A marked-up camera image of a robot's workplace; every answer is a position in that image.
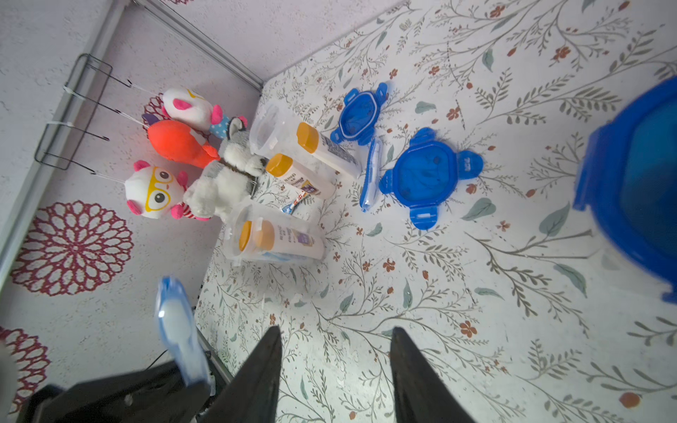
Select blue lid front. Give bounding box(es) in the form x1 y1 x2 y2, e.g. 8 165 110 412
572 79 676 303

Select blue toothbrush case back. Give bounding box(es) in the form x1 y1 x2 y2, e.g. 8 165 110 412
360 137 383 213

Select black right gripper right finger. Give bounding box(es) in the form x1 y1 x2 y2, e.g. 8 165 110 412
391 327 475 423

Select white pink plush top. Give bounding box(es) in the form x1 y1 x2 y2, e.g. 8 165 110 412
160 88 248 140

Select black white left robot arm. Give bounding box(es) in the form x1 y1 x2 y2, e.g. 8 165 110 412
16 352 227 422

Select white plush yellow glasses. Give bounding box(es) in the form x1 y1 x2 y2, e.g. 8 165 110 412
124 160 208 221

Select clear plastic container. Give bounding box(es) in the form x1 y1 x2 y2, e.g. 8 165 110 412
221 199 325 264
250 102 353 182

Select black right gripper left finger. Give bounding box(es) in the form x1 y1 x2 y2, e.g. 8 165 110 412
201 326 282 422

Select yellow cap bottle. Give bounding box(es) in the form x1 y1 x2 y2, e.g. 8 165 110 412
253 219 324 260
296 122 362 179
266 153 336 200
238 220 252 252

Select red orange plush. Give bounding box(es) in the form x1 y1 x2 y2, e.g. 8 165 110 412
147 120 220 168

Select small toothpaste tube left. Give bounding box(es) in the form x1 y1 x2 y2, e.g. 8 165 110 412
281 192 309 215

